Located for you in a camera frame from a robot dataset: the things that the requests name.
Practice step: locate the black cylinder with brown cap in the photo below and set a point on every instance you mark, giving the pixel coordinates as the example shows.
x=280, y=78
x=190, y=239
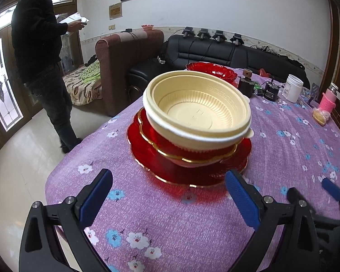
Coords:
x=246, y=85

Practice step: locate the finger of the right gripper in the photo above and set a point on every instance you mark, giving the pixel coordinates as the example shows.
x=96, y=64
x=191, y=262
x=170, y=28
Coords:
x=332, y=189

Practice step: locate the small gold wall plaque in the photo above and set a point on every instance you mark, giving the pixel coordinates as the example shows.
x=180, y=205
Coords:
x=115, y=11

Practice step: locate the patterned cushioned bench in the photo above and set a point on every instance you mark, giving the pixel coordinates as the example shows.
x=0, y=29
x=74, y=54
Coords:
x=84, y=84

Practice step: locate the white plastic jar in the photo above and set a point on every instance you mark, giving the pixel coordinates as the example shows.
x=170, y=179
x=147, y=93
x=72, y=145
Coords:
x=292, y=88

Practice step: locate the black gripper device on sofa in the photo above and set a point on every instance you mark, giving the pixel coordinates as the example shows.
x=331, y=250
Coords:
x=188, y=32

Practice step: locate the snack bag on table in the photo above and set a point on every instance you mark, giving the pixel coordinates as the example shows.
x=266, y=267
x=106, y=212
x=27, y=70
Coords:
x=320, y=116

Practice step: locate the wooden glass-panel door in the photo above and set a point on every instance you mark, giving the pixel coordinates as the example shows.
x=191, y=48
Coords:
x=17, y=106

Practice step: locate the pink sleeved bottle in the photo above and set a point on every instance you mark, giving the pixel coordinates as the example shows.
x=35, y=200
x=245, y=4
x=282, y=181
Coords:
x=329, y=98

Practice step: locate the brown armchair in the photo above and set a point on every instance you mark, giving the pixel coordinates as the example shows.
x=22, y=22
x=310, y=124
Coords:
x=117, y=54

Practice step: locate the small red gold-rimmed plate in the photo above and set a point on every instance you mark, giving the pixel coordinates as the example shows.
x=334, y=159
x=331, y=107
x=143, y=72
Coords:
x=179, y=156

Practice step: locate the small black device box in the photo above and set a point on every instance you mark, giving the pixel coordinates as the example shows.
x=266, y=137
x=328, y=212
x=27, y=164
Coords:
x=271, y=91

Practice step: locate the standing person in black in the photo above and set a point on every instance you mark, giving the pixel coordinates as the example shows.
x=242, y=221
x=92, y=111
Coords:
x=36, y=38

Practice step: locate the large white foam bowl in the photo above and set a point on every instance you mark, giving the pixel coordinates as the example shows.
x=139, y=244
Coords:
x=191, y=141

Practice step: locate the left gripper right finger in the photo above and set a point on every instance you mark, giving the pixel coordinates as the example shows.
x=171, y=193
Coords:
x=297, y=249

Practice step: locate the red object on table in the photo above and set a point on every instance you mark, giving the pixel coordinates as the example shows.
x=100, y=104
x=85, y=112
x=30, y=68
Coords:
x=263, y=73

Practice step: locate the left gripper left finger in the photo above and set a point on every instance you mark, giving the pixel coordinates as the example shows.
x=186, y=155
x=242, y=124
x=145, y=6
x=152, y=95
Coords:
x=40, y=247

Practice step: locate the large red wedding plate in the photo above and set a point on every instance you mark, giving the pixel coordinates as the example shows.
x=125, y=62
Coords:
x=168, y=172

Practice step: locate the black leather sofa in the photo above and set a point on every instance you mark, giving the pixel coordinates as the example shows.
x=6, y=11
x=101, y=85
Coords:
x=179, y=51

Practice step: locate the red bowl on armchair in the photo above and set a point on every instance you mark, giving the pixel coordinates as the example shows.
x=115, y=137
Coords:
x=147, y=27

